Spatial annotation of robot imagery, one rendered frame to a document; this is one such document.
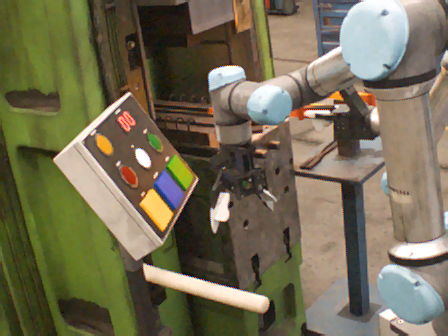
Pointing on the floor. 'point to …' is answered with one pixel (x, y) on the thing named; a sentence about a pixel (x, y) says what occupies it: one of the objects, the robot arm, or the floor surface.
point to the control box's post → (139, 292)
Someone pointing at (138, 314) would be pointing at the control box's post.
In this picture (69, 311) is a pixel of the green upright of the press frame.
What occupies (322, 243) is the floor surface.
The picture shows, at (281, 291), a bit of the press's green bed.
